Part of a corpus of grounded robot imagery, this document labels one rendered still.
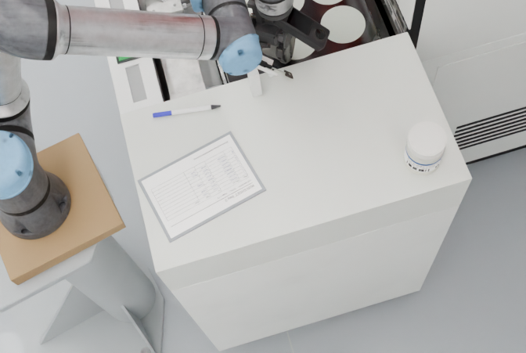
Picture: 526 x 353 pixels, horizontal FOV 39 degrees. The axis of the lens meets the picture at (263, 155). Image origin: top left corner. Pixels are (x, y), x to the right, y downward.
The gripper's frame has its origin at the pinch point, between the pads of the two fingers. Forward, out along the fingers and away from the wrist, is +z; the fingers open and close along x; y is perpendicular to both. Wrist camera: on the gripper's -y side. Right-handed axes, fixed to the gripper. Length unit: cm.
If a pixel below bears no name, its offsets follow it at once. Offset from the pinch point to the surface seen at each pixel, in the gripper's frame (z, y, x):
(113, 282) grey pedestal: 49, 33, 51
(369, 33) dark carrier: 1.3, -14.3, -12.4
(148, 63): -4.7, 27.0, 13.1
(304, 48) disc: 1.2, -2.0, -4.1
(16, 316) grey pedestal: 90, 73, 66
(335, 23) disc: 1.3, -6.3, -12.6
